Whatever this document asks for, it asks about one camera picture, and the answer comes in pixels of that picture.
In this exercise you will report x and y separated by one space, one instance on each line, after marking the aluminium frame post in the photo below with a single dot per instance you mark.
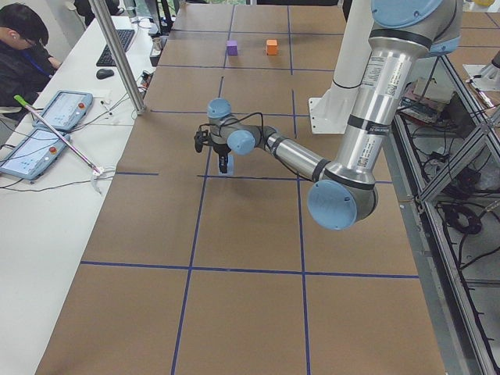
102 15

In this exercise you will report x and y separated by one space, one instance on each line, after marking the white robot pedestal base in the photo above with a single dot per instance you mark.
329 114

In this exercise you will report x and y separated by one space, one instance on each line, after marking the lower teach pendant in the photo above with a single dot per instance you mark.
33 155

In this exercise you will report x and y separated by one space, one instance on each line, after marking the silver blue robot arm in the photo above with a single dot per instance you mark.
343 190

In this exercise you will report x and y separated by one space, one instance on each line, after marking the teach pendant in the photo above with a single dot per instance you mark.
66 109
33 155

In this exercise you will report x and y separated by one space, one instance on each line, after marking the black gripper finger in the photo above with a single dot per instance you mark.
222 163

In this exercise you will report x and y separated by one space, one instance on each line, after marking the light blue foam block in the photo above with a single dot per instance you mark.
230 166

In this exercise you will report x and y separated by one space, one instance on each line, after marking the seated person in black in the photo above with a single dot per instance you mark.
26 65

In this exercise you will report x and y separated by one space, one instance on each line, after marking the upper teach pendant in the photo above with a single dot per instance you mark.
66 109

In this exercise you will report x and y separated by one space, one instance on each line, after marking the purple foam block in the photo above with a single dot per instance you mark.
232 48

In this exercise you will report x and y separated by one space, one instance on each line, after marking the metal rod with green tip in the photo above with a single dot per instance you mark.
97 170

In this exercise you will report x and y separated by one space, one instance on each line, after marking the metal cup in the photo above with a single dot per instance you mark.
157 43

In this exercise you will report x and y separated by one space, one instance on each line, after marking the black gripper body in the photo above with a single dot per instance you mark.
220 149

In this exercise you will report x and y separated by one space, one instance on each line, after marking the orange foam block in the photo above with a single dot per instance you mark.
271 47

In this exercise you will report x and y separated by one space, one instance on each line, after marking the black computer mouse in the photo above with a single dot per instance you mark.
104 73

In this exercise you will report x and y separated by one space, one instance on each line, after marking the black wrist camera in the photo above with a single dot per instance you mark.
202 139

